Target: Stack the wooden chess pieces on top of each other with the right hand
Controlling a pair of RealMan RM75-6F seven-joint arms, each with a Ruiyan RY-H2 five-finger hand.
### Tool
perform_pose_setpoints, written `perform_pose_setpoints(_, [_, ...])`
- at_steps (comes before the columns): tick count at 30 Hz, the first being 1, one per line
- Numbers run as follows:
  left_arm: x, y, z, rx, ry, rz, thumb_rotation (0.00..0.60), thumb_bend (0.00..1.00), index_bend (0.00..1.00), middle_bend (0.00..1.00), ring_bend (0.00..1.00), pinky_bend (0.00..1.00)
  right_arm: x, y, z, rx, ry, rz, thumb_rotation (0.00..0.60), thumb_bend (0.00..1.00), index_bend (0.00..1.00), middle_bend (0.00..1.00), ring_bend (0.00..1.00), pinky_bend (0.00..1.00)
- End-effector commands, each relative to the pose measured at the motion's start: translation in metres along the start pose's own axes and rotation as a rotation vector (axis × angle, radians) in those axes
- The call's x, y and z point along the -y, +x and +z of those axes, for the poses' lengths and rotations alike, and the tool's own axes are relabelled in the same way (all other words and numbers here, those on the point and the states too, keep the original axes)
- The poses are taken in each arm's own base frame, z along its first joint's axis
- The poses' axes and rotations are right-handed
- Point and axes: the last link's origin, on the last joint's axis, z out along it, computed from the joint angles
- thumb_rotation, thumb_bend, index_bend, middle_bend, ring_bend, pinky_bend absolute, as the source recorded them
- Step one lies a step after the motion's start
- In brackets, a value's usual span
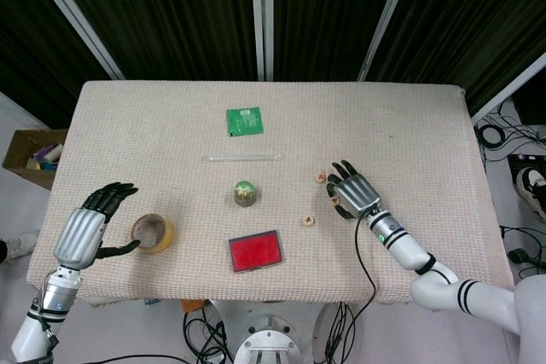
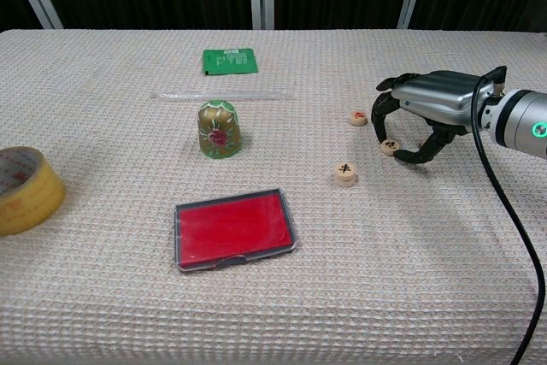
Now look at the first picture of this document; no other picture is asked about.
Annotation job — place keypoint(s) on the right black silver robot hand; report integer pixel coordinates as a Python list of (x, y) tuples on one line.
[(356, 193)]

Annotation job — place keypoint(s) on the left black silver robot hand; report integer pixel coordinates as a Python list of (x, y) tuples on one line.
[(79, 236)]

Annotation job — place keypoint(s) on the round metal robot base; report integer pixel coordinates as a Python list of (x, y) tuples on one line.
[(268, 338)]

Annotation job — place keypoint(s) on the white shoe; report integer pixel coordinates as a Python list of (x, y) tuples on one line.
[(21, 244)]

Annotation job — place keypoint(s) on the yellow tape roll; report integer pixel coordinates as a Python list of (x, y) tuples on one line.
[(164, 238)]

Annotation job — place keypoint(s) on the purple white paper roll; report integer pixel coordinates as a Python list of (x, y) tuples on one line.
[(47, 151)]

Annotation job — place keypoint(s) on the brown cardboard box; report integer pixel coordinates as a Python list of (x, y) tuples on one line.
[(17, 155)]

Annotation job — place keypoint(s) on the gold green painted bell cup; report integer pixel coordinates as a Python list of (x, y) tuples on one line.
[(245, 193)]

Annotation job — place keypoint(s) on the red ink pad case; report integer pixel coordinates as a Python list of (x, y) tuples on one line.
[(256, 251)]

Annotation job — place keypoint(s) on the clear plastic straw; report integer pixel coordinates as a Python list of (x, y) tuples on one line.
[(239, 157)]

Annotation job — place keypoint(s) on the orange floor object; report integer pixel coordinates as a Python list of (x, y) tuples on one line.
[(192, 305)]

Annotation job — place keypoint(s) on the green circuit board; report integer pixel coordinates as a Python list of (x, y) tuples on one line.
[(244, 121)]

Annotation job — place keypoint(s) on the beige woven tablecloth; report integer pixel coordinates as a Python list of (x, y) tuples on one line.
[(170, 125)]

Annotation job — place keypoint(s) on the black plug device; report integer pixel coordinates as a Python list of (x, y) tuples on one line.
[(520, 256)]

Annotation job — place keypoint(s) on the black white sneaker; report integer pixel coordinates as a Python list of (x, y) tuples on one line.
[(533, 189)]

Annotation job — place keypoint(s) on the dark curtain panel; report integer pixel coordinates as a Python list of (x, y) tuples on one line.
[(170, 19), (469, 19), (324, 19), (25, 40)]

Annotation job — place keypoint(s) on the black equipment box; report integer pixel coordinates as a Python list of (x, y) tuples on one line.
[(531, 104)]

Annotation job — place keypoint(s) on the white partition post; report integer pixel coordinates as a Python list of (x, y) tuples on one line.
[(507, 84), (77, 19), (262, 19), (388, 19)]

